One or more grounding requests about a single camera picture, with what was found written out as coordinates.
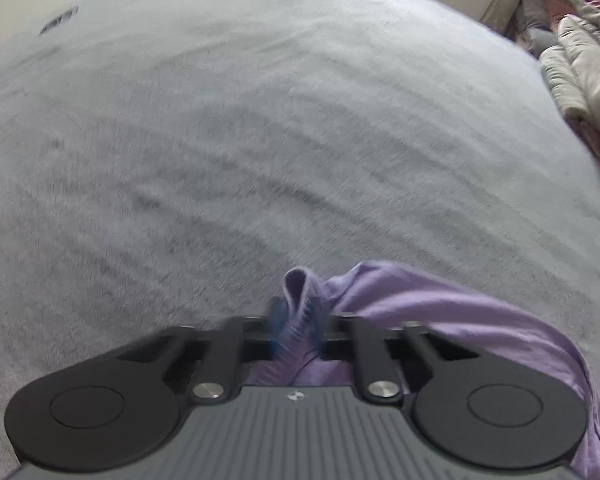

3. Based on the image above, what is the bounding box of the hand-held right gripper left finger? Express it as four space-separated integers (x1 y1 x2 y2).
115 297 287 406

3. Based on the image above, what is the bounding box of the purple shirt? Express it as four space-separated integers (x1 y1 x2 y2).
250 260 600 480

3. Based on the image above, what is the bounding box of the bed with grey sheet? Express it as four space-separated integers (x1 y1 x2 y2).
0 0 600 480

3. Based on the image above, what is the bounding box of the folded grey quilt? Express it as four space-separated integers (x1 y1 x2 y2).
537 15 600 181

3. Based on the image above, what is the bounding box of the grey and pink cushion pile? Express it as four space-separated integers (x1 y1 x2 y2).
517 0 561 58

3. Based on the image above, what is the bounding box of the dark label on sheet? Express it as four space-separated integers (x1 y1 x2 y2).
39 6 79 37

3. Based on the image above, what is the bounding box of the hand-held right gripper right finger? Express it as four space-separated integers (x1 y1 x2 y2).
312 299 481 403

